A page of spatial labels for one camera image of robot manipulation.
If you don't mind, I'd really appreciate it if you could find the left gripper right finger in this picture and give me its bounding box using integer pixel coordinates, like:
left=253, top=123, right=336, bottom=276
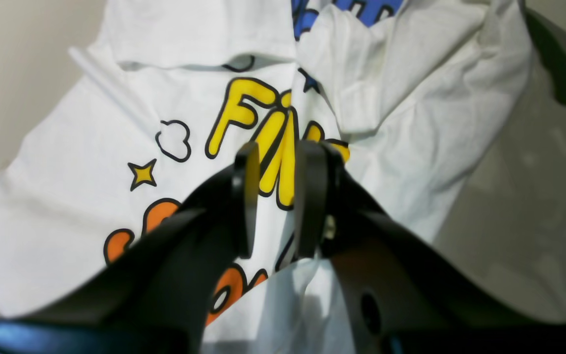
left=294, top=141, right=566, bottom=354

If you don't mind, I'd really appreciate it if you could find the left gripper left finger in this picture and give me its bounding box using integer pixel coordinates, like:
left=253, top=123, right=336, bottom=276
left=0, top=142, right=260, bottom=354

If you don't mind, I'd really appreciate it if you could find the white printed t-shirt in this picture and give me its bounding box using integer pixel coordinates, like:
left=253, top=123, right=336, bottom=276
left=0, top=0, right=532, bottom=354

